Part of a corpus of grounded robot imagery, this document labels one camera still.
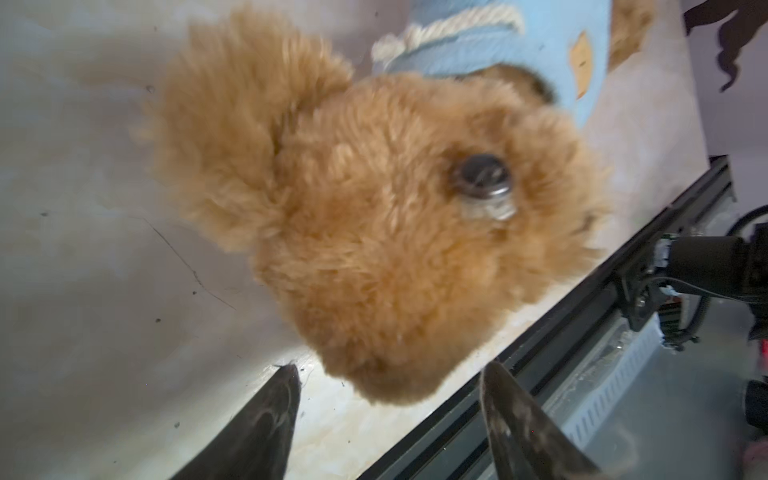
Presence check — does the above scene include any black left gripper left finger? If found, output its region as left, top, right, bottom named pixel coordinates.
left=173, top=364, right=301, bottom=480

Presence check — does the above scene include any tan plush teddy bear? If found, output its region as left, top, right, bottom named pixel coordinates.
left=145, top=1, right=656, bottom=404

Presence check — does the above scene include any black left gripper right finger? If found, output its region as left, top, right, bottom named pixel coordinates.
left=480, top=361, right=606, bottom=480

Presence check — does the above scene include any light blue fleece hoodie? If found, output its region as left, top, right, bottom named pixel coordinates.
left=371, top=0, right=613, bottom=124

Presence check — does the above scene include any white vented cable duct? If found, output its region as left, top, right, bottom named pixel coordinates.
left=551, top=314, right=662, bottom=449

